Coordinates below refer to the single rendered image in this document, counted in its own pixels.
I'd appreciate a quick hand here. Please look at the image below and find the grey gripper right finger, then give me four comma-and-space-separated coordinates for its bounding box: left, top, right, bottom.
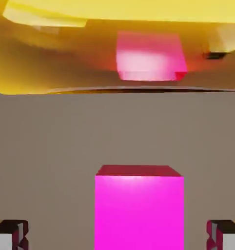
206, 219, 235, 250

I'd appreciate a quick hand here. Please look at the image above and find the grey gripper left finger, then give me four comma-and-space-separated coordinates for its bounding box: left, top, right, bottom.
0, 219, 30, 250

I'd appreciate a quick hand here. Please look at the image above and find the small magenta cube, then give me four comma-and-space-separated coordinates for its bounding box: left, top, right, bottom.
94, 164, 185, 250

